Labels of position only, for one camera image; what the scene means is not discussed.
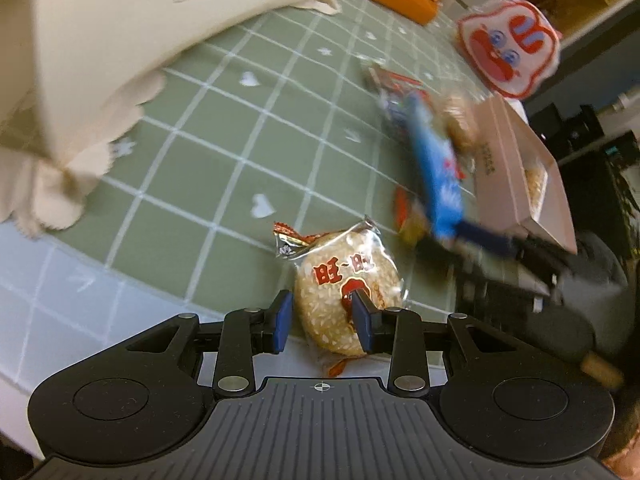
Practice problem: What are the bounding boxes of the pink cardboard box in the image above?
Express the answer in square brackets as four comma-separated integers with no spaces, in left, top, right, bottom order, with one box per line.
[474,94,577,252]

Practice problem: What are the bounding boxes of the green checked tablecloth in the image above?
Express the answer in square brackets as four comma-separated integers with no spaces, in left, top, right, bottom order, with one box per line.
[49,0,507,316]

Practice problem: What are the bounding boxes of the cream cartoon food cover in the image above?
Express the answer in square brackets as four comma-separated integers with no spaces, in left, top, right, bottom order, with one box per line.
[1,0,340,236]

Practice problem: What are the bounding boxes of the blue snack bag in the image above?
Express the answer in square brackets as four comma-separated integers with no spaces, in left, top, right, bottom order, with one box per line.
[404,90,464,238]

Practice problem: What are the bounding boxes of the round bread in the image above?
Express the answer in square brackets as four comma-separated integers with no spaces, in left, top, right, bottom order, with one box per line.
[439,92,480,155]

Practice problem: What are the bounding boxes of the red white rabbit bag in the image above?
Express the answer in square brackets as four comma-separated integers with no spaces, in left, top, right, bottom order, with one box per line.
[457,0,561,100]

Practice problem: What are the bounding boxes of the round rice cracker pack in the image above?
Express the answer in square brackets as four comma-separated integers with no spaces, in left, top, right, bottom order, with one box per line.
[272,218,406,378]

